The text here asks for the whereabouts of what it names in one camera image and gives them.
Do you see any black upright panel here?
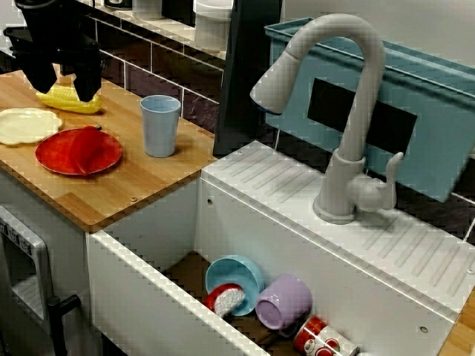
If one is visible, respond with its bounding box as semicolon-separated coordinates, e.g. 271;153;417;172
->
213;0;283;156

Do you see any teal plastic box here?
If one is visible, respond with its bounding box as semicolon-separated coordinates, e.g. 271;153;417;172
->
263;16;475;203

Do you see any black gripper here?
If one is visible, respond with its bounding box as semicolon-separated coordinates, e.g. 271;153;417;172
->
3;14;107;103

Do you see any white toy sink basin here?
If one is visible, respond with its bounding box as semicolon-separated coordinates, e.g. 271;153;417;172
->
87;140;475;356

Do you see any purple mug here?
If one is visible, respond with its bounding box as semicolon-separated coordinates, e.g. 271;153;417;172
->
255;273;312;337

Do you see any red toy pepper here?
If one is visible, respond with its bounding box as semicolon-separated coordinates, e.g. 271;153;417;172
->
65;125;108;175

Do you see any red rimmed cup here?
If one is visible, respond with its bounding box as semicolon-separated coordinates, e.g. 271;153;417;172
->
292;315;361;356

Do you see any grey toy oven panel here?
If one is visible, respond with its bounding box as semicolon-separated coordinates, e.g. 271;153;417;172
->
0;205;51;322

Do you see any light blue bowl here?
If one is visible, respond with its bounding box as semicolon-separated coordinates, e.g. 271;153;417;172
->
205;254;265;317

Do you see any red white toy food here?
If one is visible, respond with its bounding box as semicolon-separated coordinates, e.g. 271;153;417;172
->
205;282;248;318

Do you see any red round plate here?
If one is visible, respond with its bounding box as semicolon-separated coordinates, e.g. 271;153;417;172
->
35;128;123;176

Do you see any large white container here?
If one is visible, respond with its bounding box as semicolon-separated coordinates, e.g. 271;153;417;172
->
193;0;235;51

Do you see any grey toy faucet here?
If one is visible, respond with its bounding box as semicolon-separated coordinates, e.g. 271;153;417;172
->
249;13;405;226

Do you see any light blue plastic cup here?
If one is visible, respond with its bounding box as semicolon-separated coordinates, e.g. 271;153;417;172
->
140;94;182;158

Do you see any yellow toy corn cob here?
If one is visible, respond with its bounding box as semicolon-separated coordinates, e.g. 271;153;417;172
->
36;83;103;115

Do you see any black cabinet handle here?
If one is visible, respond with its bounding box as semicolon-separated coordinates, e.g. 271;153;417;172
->
47;294;81;356

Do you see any cream scalloped plate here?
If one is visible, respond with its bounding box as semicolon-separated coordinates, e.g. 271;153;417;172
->
0;107;65;145

